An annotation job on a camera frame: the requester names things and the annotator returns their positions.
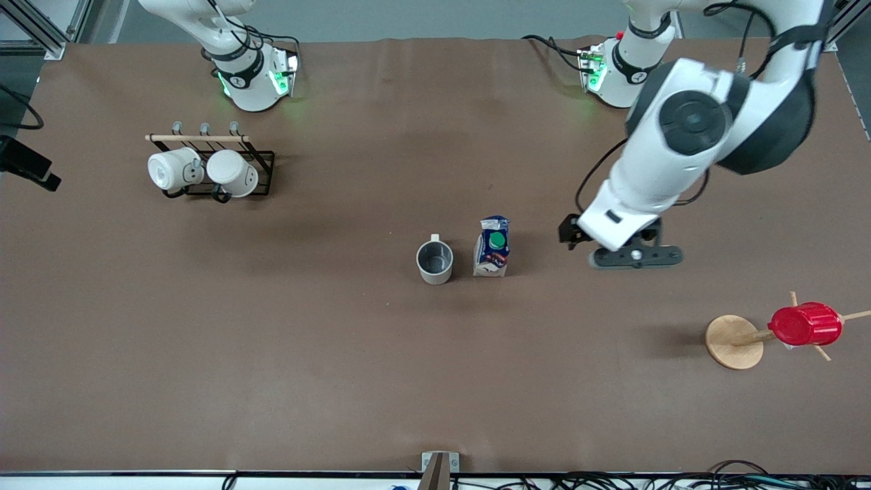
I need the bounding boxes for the blue white milk carton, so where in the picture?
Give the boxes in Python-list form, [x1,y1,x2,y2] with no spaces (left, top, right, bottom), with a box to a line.
[473,216,511,278]

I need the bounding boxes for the grey mug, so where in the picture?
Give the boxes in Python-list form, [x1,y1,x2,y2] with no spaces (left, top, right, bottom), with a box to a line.
[416,234,455,285]

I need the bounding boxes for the red plastic cup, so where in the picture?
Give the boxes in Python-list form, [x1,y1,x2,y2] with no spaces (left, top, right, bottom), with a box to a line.
[768,302,844,347]

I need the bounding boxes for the wooden mug tree stand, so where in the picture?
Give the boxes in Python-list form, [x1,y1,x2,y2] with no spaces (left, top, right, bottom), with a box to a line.
[705,291,871,371]

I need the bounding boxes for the white mug with sticker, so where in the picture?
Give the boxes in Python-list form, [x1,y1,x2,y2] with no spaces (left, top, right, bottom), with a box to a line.
[148,148,205,193]

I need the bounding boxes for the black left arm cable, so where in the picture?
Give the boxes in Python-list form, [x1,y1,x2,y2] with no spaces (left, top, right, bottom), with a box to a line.
[575,138,630,215]

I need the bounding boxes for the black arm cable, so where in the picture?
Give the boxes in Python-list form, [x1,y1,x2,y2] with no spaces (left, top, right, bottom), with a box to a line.
[0,85,45,130]
[575,138,630,215]

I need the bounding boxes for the black base cable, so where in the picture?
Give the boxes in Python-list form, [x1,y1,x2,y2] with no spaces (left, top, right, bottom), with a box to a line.
[522,34,594,73]

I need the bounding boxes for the black floor cable bundle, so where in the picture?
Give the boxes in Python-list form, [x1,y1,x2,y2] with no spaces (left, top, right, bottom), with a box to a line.
[449,459,871,490]

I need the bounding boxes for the metal bracket with brown post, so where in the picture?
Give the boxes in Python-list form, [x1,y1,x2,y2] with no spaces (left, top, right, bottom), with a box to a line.
[418,451,460,490]

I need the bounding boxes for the aluminium frame profile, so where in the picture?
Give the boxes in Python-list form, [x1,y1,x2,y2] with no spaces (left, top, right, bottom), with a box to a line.
[823,0,871,54]
[0,0,93,61]

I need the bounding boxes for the black wire mug rack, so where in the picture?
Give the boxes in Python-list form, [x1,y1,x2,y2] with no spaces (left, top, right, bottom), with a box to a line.
[145,121,276,203]

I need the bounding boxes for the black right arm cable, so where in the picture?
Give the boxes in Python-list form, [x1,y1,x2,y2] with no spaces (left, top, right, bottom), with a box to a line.
[0,85,45,130]

